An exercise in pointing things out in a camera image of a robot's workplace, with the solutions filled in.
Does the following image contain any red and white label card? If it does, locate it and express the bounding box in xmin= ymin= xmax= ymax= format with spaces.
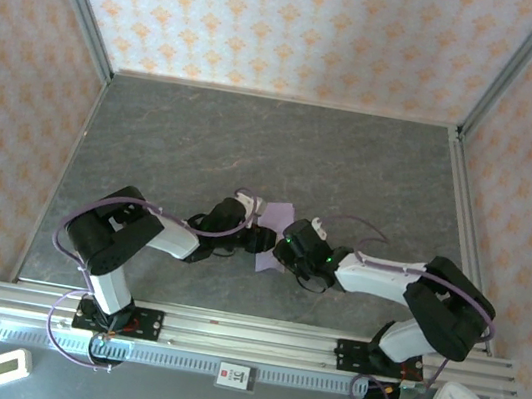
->
xmin=214 ymin=359 xmax=260 ymax=395

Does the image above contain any white digital timer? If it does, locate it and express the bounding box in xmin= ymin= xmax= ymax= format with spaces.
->
xmin=0 ymin=344 xmax=36 ymax=395

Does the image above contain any aluminium table side rail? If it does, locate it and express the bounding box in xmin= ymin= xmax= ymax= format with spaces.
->
xmin=9 ymin=67 xmax=113 ymax=292
xmin=416 ymin=126 xmax=530 ymax=358

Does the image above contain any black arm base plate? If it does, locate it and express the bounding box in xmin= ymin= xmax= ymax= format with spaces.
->
xmin=70 ymin=297 xmax=166 ymax=344
xmin=330 ymin=336 xmax=427 ymax=385

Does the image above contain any purple cable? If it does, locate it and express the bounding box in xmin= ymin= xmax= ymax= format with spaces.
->
xmin=287 ymin=211 xmax=511 ymax=399
xmin=33 ymin=158 xmax=268 ymax=394

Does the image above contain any grey slotted cable duct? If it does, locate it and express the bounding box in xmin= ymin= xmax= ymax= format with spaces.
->
xmin=0 ymin=320 xmax=373 ymax=399

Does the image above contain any wide aluminium mounting rail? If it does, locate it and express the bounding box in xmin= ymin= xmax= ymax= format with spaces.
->
xmin=0 ymin=274 xmax=525 ymax=399

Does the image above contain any lavender cloth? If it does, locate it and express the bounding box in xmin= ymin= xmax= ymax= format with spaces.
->
xmin=250 ymin=199 xmax=296 ymax=277

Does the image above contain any aluminium table end rail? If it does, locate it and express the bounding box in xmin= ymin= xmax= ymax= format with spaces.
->
xmin=110 ymin=66 xmax=462 ymax=132

